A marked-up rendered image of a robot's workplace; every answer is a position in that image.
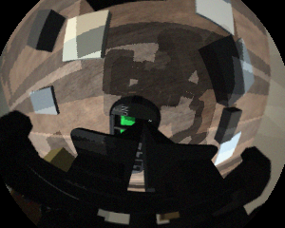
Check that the dark grey controller unit with green rocker switches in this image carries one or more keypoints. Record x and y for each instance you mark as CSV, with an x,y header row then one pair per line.
x,y
128,110

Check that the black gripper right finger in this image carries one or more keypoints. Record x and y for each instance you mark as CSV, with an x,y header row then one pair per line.
x,y
159,153

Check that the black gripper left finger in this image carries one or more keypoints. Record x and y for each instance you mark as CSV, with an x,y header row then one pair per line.
x,y
121,148

